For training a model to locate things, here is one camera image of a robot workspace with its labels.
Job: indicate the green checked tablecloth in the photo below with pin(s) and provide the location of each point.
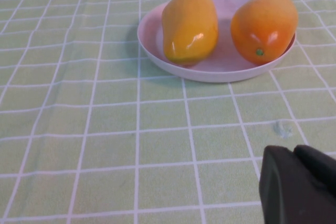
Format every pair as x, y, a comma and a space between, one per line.
105, 129

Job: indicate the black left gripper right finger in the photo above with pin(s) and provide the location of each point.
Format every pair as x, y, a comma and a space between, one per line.
319, 166

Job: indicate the orange mango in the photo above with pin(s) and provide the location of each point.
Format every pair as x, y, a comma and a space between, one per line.
265, 24

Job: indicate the pink round plate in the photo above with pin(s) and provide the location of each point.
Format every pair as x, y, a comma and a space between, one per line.
225, 69

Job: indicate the yellow mango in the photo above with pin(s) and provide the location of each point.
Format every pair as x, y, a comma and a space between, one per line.
189, 24

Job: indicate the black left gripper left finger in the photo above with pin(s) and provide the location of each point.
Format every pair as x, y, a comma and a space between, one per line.
283, 195

